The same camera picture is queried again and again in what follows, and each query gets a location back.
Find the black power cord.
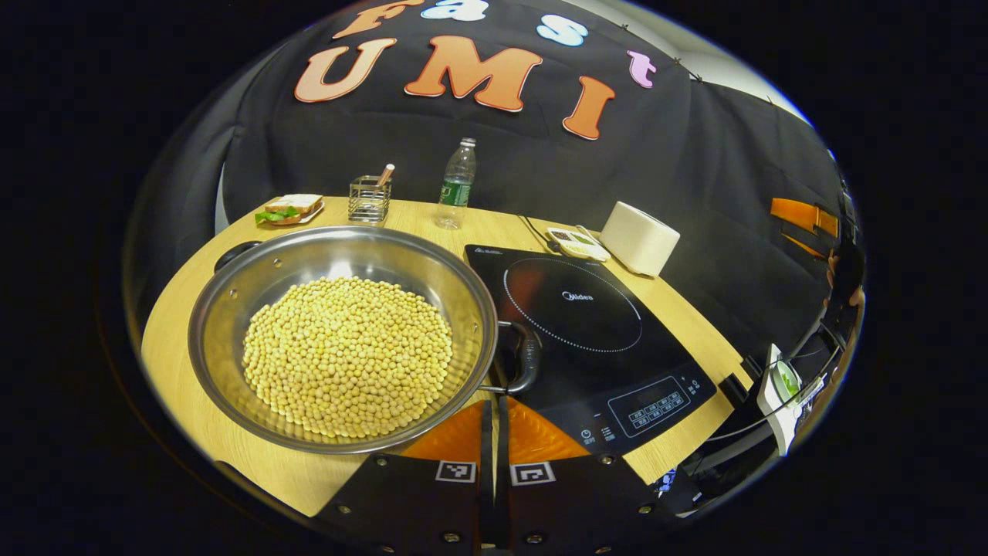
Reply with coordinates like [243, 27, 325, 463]
[523, 216, 560, 254]

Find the sandwich with lettuce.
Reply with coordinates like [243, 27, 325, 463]
[255, 194, 323, 226]

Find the metal wire basket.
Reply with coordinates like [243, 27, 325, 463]
[348, 176, 392, 225]

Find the pile of yellow soybeans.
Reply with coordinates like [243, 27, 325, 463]
[242, 276, 455, 439]

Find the white toaster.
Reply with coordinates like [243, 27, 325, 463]
[600, 201, 682, 279]

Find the white divided dish with beans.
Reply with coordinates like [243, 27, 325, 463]
[546, 225, 612, 263]

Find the small white plate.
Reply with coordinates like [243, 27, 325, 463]
[262, 202, 325, 227]

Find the clear plastic water bottle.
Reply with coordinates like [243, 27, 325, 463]
[434, 137, 478, 231]

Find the black induction cooktop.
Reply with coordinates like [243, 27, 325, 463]
[463, 244, 717, 458]

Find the white plastic object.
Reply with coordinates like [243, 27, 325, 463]
[756, 344, 819, 456]

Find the stainless steel pot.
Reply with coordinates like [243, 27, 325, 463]
[188, 225, 543, 455]

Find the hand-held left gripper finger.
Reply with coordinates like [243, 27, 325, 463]
[313, 398, 495, 556]
[498, 395, 680, 556]

